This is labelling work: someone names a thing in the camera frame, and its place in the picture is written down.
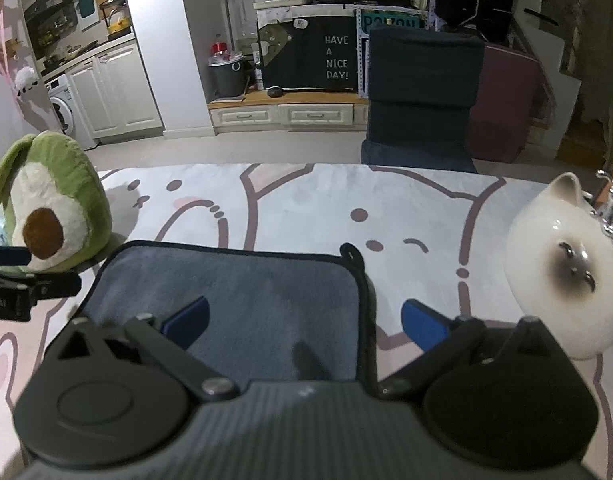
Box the small white plush toy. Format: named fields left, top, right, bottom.
left=14, top=66, right=41, bottom=97

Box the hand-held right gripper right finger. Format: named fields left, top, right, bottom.
left=377, top=299, right=562, bottom=402

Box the green avocado plush toy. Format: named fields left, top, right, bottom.
left=0, top=131, right=112, bottom=275

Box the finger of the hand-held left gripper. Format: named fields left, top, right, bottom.
left=0, top=244, right=34, bottom=267
left=0, top=270, right=82, bottom=302

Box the silver metal ornament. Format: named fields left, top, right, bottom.
left=594, top=167, right=613, bottom=246

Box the blue sign board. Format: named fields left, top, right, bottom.
left=355, top=9, right=421, bottom=98

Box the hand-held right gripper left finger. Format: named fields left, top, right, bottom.
left=46, top=296, right=238, bottom=403

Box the dark blue folding floor chair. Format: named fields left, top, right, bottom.
left=361, top=25, right=486, bottom=174

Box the low wooden drawer cabinet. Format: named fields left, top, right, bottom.
left=207, top=89, right=370, bottom=135

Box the grey trash bin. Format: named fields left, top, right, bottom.
left=209, top=57, right=247, bottom=99

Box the white kitchen cabinet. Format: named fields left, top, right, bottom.
left=66, top=40, right=163, bottom=142

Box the cartoon printed blanket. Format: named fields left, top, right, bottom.
left=0, top=162, right=613, bottom=480

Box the black range hood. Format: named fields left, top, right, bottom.
left=24, top=0, right=80, bottom=27

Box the white washing machine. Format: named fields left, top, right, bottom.
left=45, top=74, right=94, bottom=151

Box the grey towel with black trim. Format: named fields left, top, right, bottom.
left=78, top=240, right=377, bottom=397

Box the maroon cushion block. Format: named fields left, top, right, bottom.
left=467, top=44, right=555, bottom=163

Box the black printed cloth cover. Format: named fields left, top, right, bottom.
left=257, top=14, right=360, bottom=92

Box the white cat face plush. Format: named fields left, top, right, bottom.
left=505, top=172, right=613, bottom=360

